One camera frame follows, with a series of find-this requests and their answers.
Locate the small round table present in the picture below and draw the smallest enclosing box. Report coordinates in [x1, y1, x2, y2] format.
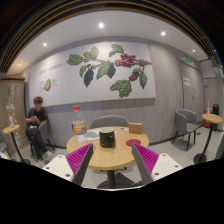
[3, 124, 31, 164]
[193, 113, 223, 165]

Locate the grey chair behind table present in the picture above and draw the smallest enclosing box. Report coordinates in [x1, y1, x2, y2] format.
[89, 115, 129, 129]

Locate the small round table right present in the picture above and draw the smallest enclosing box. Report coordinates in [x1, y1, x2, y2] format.
[193, 113, 223, 165]

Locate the clear plastic bottle red cap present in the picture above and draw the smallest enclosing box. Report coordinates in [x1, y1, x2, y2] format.
[71, 105, 87, 143]

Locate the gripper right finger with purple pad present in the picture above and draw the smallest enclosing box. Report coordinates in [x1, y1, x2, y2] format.
[132, 143, 182, 185]

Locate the red fire extinguisher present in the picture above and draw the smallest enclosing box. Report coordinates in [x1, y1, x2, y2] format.
[204, 101, 211, 128]

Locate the small round table left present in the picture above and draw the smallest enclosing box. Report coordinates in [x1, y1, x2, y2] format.
[3, 124, 31, 164]

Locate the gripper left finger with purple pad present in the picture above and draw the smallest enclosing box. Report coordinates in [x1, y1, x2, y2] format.
[44, 143, 93, 186]

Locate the round wooden cafe table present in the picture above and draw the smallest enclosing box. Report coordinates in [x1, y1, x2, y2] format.
[66, 126, 149, 189]

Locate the grey armchair right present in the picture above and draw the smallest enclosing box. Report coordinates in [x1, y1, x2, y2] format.
[174, 109, 198, 140]

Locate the dark green mug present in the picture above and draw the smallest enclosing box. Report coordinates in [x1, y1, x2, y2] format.
[99, 127, 115, 148]

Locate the red round coaster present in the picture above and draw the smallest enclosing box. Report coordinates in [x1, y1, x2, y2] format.
[126, 139, 141, 147]

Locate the black bin right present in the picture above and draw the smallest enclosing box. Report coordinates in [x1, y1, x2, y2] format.
[213, 104, 219, 131]

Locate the grey door with exit sign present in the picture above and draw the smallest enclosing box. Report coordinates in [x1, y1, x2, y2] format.
[177, 58, 203, 123]

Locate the coffee plant wall mural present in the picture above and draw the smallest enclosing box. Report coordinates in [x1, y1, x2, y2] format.
[29, 42, 156, 107]

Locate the seated person in black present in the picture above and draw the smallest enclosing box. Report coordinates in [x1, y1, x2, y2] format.
[25, 96, 52, 161]

